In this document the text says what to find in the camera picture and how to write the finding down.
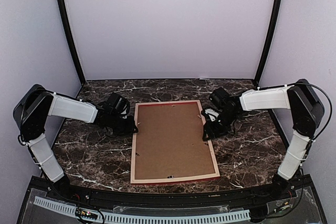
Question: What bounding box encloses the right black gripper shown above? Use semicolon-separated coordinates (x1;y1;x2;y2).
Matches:
203;110;239;141

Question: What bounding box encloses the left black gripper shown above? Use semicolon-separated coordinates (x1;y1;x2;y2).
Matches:
109;113;138;136

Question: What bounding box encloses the brown backing board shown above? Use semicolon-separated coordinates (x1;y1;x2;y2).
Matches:
134;102;216;180

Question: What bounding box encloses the red wooden picture frame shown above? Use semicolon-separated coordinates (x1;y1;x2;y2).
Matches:
130;100;221;185

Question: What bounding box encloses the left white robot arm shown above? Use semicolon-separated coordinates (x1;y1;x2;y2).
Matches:
13;84;138;201

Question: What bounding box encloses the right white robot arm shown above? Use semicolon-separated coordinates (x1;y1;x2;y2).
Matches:
201;79;333;200

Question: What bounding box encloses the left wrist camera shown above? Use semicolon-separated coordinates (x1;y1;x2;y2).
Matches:
119;102;130;119

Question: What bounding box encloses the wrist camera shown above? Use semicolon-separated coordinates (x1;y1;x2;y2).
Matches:
119;102;130;119
201;107;220;122

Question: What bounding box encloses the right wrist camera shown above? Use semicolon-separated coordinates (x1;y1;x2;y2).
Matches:
201;107;220;122

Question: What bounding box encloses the black front table rail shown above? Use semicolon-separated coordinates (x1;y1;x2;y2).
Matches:
20;175;321;216

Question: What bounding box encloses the white cable tray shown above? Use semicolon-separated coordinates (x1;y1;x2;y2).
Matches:
34;196;250;224

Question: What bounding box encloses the left black corner post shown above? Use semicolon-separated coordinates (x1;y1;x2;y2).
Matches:
57;0;86;85

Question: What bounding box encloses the black corner post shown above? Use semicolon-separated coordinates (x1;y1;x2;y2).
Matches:
57;0;86;85
254;0;281;85

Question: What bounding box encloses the right black corner post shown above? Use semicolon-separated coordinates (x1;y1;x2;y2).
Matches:
254;0;281;85

